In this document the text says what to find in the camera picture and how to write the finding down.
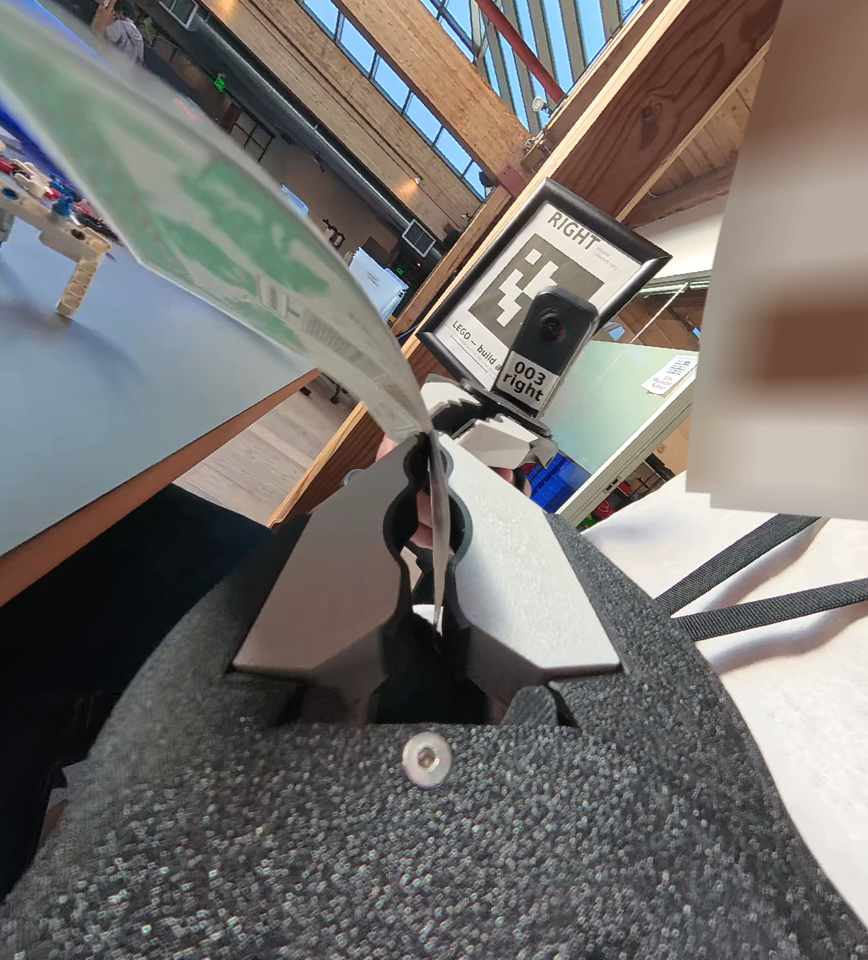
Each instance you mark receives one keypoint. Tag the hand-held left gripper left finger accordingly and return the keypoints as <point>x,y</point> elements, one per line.
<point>321,585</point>

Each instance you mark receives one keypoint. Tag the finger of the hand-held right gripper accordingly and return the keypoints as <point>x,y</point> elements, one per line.
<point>453,401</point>
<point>513,444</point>

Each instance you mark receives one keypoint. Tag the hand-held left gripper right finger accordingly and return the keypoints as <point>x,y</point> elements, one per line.
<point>531,585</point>

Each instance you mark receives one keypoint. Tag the green and white sticker sheet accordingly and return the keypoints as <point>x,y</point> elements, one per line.
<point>179,187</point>

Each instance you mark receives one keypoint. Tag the person's right hand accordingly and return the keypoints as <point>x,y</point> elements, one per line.
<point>423,517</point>

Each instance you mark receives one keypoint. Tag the stack of blue crates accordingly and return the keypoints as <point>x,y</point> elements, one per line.
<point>554,487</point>

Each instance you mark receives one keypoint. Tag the frosted glass partition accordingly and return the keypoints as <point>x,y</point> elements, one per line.
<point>614,397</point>

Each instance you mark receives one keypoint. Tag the white paper sign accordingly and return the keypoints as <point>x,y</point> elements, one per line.
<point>670,375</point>

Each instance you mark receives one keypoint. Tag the white panel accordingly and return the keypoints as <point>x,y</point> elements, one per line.
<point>374,285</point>

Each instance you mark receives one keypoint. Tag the beige lego frame assembly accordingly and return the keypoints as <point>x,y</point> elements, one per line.
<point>81,262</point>

